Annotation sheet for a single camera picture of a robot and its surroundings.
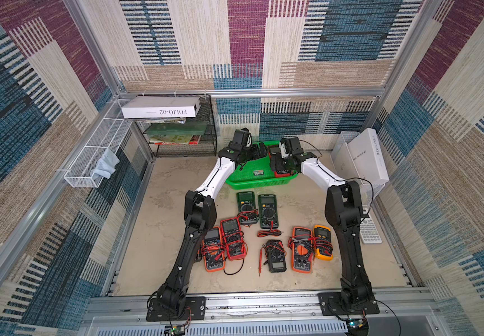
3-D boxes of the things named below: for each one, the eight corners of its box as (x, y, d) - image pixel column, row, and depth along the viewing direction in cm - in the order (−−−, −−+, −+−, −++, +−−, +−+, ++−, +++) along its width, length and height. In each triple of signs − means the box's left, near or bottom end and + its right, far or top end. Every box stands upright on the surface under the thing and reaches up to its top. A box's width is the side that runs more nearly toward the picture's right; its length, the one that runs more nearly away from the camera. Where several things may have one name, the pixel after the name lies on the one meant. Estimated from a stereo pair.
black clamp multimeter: (267, 272, 82) (268, 269, 79) (265, 243, 89) (266, 239, 86) (286, 272, 82) (287, 269, 79) (282, 243, 89) (284, 239, 86)
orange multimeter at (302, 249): (292, 273, 82) (294, 269, 78) (286, 231, 93) (288, 226, 89) (316, 273, 82) (319, 269, 78) (307, 231, 93) (310, 226, 89)
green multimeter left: (236, 224, 94) (236, 221, 92) (237, 194, 105) (237, 191, 103) (257, 224, 94) (258, 221, 92) (256, 194, 104) (256, 191, 103)
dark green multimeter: (259, 228, 94) (260, 225, 92) (258, 197, 105) (258, 194, 103) (279, 228, 94) (279, 225, 92) (275, 197, 104) (276, 194, 102)
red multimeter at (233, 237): (227, 262, 85) (226, 258, 81) (220, 225, 95) (219, 220, 91) (247, 257, 86) (247, 253, 82) (238, 221, 96) (238, 216, 92)
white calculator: (362, 243, 91) (365, 241, 88) (354, 220, 98) (356, 217, 95) (379, 243, 91) (382, 241, 88) (369, 220, 98) (372, 217, 95)
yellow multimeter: (313, 259, 85) (316, 255, 82) (312, 229, 94) (315, 224, 90) (330, 261, 85) (333, 258, 81) (327, 231, 93) (330, 227, 90)
